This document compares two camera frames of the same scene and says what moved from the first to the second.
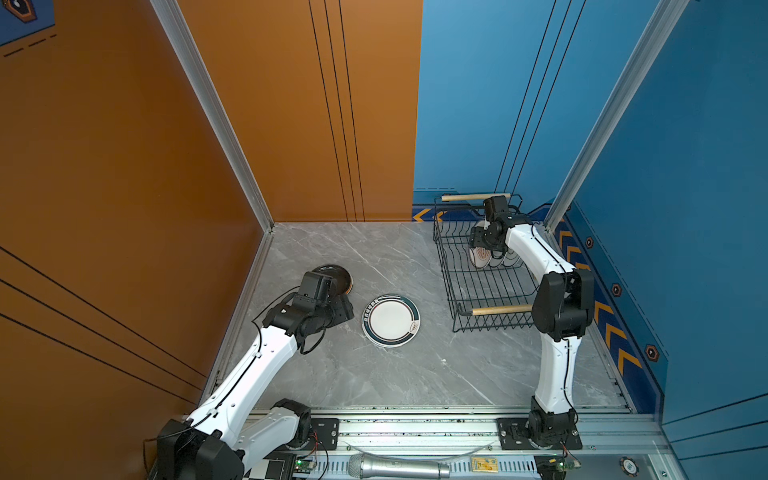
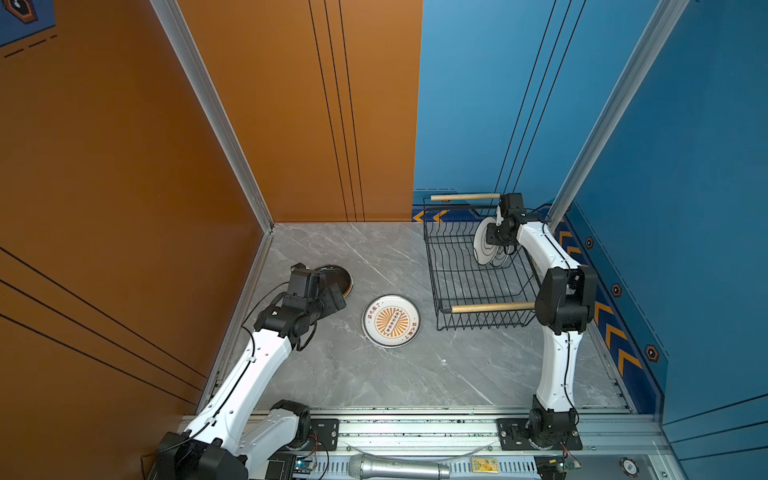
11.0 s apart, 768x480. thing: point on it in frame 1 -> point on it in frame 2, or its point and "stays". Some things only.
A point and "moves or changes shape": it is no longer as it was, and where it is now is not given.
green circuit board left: (303, 465) stays
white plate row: (479, 256) -> (391, 321)
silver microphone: (362, 466) stays
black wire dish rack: (479, 299) moves or changes shape
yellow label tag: (485, 464) stays
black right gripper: (476, 239) stays
